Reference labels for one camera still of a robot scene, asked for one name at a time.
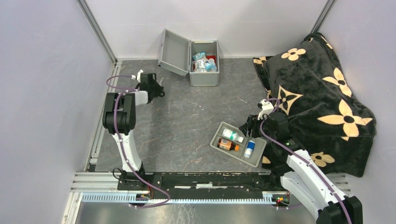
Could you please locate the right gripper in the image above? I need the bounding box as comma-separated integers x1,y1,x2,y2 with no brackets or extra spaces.
238,112,276,142

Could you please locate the white gauze packet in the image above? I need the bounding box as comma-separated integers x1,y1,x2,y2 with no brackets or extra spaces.
205,58,217,72

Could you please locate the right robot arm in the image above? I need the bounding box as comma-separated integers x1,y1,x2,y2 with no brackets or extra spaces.
239,112,363,224

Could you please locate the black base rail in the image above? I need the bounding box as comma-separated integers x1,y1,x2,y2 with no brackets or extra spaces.
117,172,288,201

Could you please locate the blue cotton ball bag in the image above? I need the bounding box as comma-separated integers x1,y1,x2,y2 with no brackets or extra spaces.
192,52,206,61

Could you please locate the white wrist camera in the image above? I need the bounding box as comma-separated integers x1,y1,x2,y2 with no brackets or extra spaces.
257,99,274,120
131,70,144,83

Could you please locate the red first aid pouch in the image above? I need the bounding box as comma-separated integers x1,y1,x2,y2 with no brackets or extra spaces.
206,55,216,63

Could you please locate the black floral blanket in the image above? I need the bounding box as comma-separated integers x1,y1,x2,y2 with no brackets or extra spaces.
253,32,376,177

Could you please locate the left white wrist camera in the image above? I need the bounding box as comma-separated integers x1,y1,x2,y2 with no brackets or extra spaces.
131,70,144,83

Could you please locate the grey divider tray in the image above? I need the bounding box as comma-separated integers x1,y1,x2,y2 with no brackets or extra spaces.
210,122,267,168

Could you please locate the brown glass bottle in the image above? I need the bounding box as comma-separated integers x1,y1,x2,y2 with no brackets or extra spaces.
217,138,240,151

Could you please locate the grey metal case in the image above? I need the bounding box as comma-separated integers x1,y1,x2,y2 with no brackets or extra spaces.
158,29,220,86

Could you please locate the blue white small box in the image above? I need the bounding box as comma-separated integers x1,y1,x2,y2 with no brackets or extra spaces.
244,139,255,159

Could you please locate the white green-label bottle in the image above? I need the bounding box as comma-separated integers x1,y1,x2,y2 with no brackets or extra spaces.
222,128,244,143

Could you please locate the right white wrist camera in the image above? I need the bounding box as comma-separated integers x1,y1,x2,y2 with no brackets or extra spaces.
257,99,274,120

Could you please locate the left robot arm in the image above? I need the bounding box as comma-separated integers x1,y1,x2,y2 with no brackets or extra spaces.
102,70,165,190

